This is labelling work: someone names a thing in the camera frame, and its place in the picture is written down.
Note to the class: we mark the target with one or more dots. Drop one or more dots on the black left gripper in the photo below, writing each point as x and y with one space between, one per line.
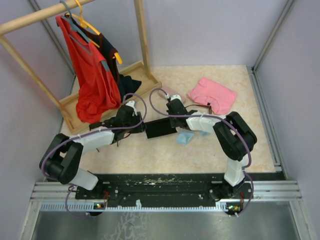
139 128

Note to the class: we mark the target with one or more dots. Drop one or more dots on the black glasses case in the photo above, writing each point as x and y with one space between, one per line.
158 128

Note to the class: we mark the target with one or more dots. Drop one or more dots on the wooden clothes rack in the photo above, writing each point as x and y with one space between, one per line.
138 71

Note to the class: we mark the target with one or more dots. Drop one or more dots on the yellow clothes hanger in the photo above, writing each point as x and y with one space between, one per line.
85 24

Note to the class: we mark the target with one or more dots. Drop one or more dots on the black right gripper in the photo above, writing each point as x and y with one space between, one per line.
173 124

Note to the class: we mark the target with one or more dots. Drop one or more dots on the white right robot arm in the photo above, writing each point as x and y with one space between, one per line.
236 138

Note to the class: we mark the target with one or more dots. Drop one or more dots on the pink folded t-shirt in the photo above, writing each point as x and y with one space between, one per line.
211 93

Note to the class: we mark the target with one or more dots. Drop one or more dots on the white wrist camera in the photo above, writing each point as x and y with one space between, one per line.
132 104
174 97

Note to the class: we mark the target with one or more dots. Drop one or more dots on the pink glasses case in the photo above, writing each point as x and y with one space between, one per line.
170 91

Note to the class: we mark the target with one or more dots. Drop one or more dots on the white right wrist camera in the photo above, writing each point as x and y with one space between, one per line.
174 97

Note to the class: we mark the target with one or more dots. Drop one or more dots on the tortoiseshell brown sunglasses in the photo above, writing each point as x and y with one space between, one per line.
198 109

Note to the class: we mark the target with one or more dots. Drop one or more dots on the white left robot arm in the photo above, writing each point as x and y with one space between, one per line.
61 161

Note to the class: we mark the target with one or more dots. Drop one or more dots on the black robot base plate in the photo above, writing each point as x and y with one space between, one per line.
168 192

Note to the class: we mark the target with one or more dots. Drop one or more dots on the red tank top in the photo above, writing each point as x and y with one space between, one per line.
98 93

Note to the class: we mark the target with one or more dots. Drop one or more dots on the light blue cleaning cloth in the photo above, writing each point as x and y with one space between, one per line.
184 137

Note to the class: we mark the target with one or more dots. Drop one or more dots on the dark navy garment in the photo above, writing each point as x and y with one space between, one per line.
126 84

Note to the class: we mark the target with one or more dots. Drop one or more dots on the grey clothes hanger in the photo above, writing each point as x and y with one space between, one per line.
84 52

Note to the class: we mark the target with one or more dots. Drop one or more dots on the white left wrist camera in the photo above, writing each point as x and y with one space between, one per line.
132 104

